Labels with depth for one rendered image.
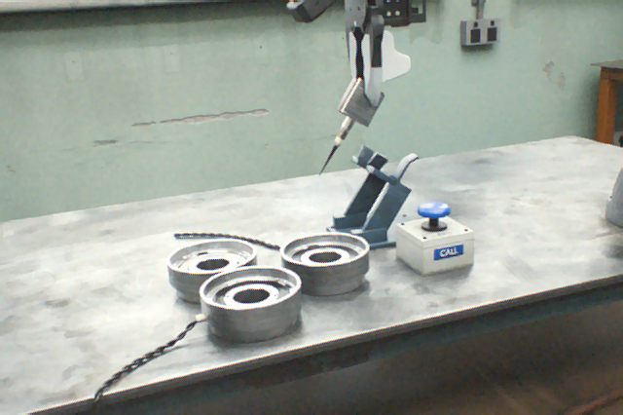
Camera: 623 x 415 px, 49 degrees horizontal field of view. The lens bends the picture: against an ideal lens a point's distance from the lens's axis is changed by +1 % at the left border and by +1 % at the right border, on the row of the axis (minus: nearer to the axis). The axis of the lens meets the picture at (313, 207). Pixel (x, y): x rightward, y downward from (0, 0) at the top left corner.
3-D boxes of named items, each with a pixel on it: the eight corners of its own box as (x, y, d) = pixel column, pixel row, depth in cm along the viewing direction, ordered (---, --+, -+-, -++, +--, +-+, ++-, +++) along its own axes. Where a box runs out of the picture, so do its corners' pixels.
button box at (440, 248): (422, 277, 80) (422, 238, 78) (395, 256, 86) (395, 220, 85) (482, 264, 82) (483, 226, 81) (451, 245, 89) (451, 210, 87)
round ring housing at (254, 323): (279, 291, 78) (276, 258, 77) (319, 328, 69) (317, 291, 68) (192, 314, 74) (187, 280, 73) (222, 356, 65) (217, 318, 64)
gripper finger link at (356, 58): (398, 99, 91) (400, 29, 87) (357, 104, 89) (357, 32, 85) (388, 94, 93) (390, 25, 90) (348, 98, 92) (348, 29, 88)
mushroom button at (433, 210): (427, 250, 81) (426, 210, 79) (412, 240, 85) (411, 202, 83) (457, 245, 82) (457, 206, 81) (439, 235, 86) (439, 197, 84)
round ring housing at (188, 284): (161, 282, 83) (157, 250, 82) (241, 262, 87) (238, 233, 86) (184, 315, 74) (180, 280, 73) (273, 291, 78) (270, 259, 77)
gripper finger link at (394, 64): (418, 102, 85) (413, 27, 83) (374, 107, 84) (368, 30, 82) (407, 102, 88) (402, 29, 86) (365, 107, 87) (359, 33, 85)
